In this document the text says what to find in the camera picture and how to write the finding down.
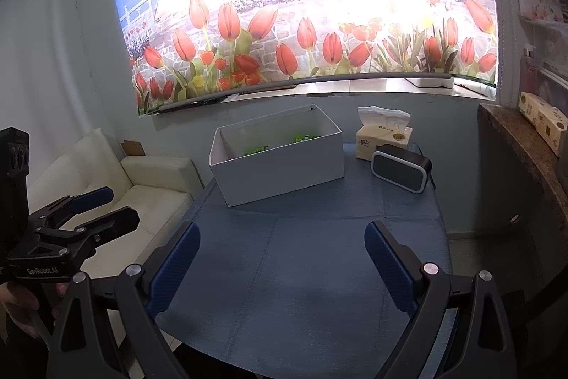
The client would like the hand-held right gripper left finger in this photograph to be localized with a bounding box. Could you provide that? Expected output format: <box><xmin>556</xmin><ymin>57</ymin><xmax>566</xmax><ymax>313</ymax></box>
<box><xmin>47</xmin><ymin>221</ymin><xmax>201</xmax><ymax>379</ymax></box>

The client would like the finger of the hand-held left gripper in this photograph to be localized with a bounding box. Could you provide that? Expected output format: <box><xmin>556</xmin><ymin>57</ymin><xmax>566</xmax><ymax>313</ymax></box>
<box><xmin>36</xmin><ymin>207</ymin><xmax>141</xmax><ymax>250</ymax></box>
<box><xmin>29</xmin><ymin>186</ymin><xmax>115</xmax><ymax>229</ymax></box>

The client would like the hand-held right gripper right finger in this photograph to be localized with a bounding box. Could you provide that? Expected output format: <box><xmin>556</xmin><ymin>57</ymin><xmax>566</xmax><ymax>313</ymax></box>
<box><xmin>364</xmin><ymin>220</ymin><xmax>520</xmax><ymax>379</ymax></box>

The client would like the white cardboard box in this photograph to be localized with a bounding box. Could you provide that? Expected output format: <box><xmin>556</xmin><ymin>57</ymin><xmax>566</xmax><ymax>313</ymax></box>
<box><xmin>208</xmin><ymin>104</ymin><xmax>345</xmax><ymax>208</ymax></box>

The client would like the person's left hand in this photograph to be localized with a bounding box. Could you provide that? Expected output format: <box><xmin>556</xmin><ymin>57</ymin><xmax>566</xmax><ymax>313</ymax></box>
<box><xmin>0</xmin><ymin>281</ymin><xmax>69</xmax><ymax>340</ymax></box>

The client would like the white sofa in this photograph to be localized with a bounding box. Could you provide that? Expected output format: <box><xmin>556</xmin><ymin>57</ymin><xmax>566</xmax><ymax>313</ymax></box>
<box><xmin>27</xmin><ymin>128</ymin><xmax>206</xmax><ymax>357</ymax></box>

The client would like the brown cardboard piece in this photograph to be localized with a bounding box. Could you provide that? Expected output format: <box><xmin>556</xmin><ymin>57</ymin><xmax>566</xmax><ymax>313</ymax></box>
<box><xmin>121</xmin><ymin>139</ymin><xmax>146</xmax><ymax>158</ymax></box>

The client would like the blue tablecloth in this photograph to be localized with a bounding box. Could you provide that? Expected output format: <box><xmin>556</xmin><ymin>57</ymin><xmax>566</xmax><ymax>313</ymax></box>
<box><xmin>153</xmin><ymin>141</ymin><xmax>458</xmax><ymax>366</ymax></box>

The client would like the black speaker with white rim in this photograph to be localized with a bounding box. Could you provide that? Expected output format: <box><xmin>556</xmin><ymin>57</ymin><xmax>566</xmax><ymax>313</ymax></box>
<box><xmin>370</xmin><ymin>144</ymin><xmax>433</xmax><ymax>194</ymax></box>

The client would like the yellow tissue pack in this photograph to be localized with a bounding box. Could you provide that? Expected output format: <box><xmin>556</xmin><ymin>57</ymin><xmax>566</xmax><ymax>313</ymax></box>
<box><xmin>355</xmin><ymin>106</ymin><xmax>414</xmax><ymax>162</ymax></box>

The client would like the brown stone counter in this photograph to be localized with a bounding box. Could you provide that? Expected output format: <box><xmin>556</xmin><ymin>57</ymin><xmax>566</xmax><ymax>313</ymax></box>
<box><xmin>478</xmin><ymin>103</ymin><xmax>568</xmax><ymax>255</ymax></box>

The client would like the floral printed packet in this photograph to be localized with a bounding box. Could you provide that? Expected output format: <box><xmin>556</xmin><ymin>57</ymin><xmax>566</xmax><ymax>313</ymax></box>
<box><xmin>515</xmin><ymin>0</ymin><xmax>568</xmax><ymax>25</ymax></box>

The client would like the tulip wall poster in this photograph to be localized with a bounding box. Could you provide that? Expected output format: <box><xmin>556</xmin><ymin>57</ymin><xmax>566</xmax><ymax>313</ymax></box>
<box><xmin>110</xmin><ymin>0</ymin><xmax>500</xmax><ymax>117</ymax></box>

